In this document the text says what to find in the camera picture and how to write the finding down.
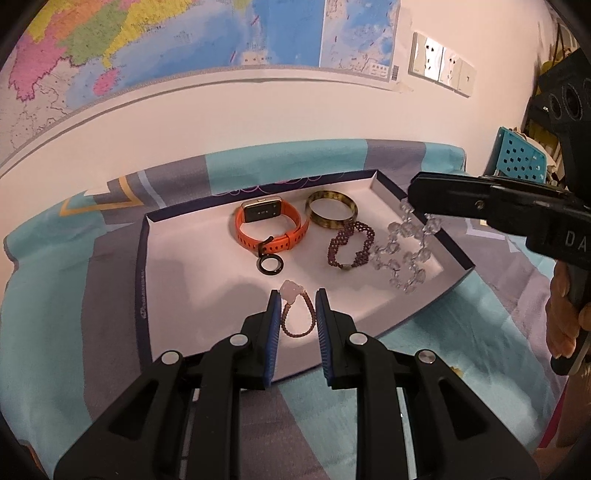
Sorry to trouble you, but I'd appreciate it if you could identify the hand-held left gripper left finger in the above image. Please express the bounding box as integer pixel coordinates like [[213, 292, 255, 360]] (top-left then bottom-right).
[[53, 290, 282, 480]]

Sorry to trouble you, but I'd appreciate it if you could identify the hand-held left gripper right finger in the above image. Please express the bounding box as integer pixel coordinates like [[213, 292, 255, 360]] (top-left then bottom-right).
[[315, 287, 540, 480]]

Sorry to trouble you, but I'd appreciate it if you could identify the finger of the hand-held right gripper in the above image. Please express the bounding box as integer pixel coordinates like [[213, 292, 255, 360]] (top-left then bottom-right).
[[407, 172, 532, 232]]

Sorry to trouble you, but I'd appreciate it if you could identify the pink bead bracelet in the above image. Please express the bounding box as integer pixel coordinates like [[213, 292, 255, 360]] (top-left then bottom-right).
[[279, 279, 319, 337]]

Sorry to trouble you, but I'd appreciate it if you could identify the black ring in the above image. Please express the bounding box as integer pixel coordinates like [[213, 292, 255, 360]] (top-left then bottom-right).
[[257, 254, 283, 276]]

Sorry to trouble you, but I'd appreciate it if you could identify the clear crystal bead bracelet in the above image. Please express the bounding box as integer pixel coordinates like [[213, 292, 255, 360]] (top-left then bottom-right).
[[372, 198, 443, 295]]

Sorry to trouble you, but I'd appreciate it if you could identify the dark purple bead bracelet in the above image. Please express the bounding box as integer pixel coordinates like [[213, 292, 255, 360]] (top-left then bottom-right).
[[327, 220, 376, 270]]

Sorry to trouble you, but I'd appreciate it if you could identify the dark blue shallow box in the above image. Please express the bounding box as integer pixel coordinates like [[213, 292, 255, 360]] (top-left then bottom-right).
[[135, 169, 476, 384]]

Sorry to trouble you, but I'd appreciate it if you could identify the tortoiseshell bangle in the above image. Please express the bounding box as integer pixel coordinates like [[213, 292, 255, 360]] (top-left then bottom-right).
[[305, 190, 358, 230]]

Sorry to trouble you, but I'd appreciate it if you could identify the orange smartwatch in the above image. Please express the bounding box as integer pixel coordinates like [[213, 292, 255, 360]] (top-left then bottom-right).
[[233, 196, 310, 254]]

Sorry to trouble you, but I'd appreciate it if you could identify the person's right forearm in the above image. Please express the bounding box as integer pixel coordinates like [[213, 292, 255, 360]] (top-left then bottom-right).
[[536, 362, 591, 462]]

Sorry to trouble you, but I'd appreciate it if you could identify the person's right hand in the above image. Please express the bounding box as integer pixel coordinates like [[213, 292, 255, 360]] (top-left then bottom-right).
[[545, 265, 591, 361]]

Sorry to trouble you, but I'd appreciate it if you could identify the turquoise perforated plastic basket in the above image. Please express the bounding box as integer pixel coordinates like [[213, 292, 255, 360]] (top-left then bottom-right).
[[494, 127, 549, 184]]

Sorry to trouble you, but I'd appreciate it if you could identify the white wall socket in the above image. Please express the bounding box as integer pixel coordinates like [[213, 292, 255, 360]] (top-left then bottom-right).
[[407, 31, 445, 79], [438, 46, 463, 88], [455, 59, 476, 97]]

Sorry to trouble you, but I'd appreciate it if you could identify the colourful wall map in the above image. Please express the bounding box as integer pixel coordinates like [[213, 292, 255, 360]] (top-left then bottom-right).
[[0, 0, 402, 172]]

